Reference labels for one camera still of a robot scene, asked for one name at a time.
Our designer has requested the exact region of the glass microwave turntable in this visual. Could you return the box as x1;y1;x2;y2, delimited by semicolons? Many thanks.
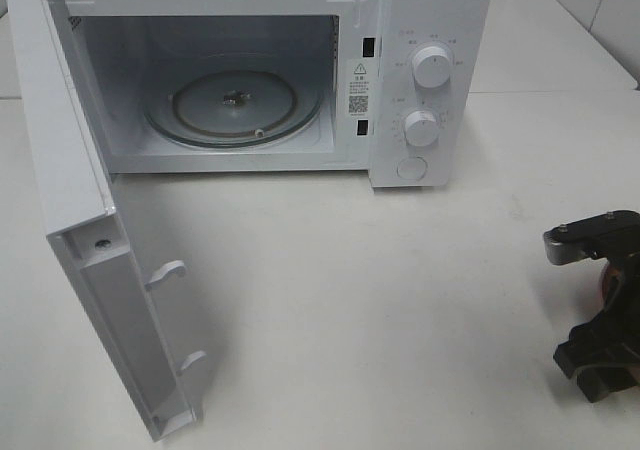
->
141;55;333;149

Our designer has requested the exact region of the upper white power knob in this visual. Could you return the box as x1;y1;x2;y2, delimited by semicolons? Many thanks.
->
410;42;453;89

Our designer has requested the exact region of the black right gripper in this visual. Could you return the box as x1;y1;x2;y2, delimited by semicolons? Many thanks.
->
553;219;639;403

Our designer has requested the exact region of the white warning label sticker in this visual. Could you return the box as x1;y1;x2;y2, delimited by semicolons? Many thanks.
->
345;59;373;117

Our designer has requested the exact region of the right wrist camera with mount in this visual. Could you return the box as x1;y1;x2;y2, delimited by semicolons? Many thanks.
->
543;210;639;267

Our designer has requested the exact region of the round white door button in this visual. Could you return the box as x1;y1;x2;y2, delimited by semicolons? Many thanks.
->
397;157;428;181

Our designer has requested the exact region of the pink round plate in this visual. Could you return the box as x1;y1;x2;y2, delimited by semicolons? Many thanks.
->
600;263;621;310

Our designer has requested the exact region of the white microwave oven body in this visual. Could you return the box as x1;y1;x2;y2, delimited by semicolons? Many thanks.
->
63;0;489;187

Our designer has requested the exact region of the white microwave door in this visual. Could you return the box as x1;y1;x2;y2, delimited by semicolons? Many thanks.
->
7;0;200;440

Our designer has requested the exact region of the white timer knob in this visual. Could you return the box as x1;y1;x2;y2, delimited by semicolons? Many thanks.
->
404;110;440;147

